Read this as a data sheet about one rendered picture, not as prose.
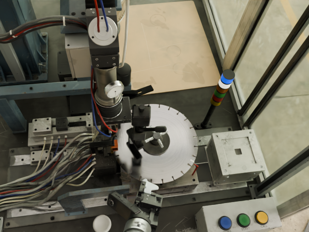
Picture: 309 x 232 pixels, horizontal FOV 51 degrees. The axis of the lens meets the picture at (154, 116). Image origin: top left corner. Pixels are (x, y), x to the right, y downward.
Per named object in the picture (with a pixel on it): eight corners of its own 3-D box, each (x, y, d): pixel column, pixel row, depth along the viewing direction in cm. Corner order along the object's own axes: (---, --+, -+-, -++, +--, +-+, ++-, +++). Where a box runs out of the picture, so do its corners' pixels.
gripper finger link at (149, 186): (159, 183, 110) (155, 201, 102) (142, 179, 110) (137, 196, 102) (161, 176, 109) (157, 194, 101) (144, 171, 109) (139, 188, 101)
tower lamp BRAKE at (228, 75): (231, 73, 119) (233, 68, 116) (234, 83, 117) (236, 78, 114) (219, 74, 118) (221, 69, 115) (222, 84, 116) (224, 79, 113)
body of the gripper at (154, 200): (158, 211, 104) (152, 240, 93) (132, 204, 104) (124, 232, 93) (163, 193, 100) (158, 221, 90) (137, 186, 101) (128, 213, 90)
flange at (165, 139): (156, 160, 119) (157, 158, 117) (134, 141, 122) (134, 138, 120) (175, 141, 124) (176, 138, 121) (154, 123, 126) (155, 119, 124)
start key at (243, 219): (246, 214, 119) (248, 213, 117) (249, 225, 117) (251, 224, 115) (236, 216, 118) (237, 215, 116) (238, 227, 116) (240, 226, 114)
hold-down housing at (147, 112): (147, 130, 111) (152, 99, 93) (146, 142, 109) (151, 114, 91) (131, 129, 111) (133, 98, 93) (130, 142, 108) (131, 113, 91)
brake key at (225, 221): (228, 217, 118) (229, 216, 116) (231, 228, 116) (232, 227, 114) (217, 218, 117) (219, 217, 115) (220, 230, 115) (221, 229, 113)
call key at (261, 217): (263, 211, 120) (266, 211, 118) (267, 223, 118) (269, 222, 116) (253, 213, 119) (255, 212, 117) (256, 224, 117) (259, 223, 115)
